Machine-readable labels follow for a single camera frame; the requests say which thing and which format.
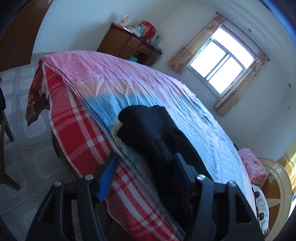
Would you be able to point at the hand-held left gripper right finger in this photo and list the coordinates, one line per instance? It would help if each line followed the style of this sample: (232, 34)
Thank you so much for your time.
(182, 176)

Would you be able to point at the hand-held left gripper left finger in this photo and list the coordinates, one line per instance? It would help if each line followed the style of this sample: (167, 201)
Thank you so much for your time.
(107, 178)

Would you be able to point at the black pants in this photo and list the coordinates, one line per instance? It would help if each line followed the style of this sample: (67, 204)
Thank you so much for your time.
(150, 129)

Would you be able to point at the red plaid blanket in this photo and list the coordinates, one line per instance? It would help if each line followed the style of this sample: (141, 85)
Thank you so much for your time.
(74, 120)

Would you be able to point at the pink folded blanket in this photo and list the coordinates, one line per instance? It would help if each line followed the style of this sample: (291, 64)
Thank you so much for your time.
(252, 164)

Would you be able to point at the patterned grey pillow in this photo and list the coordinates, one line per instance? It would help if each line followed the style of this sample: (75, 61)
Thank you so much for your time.
(260, 204)

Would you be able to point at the bed with pink-blue sheet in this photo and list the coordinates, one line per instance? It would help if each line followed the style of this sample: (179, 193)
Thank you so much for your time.
(161, 88)

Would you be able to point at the cream and wood headboard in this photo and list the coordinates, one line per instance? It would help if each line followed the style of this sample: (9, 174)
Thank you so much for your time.
(277, 185)

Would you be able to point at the beige patterned curtain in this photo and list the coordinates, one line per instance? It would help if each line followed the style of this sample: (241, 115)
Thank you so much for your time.
(240, 92)
(192, 48)

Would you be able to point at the dark red floral bed cover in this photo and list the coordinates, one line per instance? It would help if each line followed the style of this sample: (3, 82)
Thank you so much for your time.
(34, 104)

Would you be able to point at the yellow curtain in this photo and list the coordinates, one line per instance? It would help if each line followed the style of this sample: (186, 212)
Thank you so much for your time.
(289, 166)

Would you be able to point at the wooden chair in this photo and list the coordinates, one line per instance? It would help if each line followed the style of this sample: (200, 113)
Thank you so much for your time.
(8, 131)

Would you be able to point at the small sliding window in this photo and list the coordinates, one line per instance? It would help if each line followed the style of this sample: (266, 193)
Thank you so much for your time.
(219, 60)

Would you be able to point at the teal box under desk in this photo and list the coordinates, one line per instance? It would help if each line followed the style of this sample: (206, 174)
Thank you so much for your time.
(134, 59)

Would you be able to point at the brown wooden desk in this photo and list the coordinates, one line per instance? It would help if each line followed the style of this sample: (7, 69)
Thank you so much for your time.
(115, 41)

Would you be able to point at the pale bottles on desk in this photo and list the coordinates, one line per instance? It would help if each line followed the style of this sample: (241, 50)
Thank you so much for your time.
(155, 39)

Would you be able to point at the teal tissue box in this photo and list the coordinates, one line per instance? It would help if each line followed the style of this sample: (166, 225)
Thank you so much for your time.
(137, 31)

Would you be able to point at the red gift bag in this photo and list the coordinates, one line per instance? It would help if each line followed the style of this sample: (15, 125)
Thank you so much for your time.
(146, 29)

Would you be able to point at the brown wooden door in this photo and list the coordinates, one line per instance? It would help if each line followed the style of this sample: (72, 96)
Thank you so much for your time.
(18, 41)

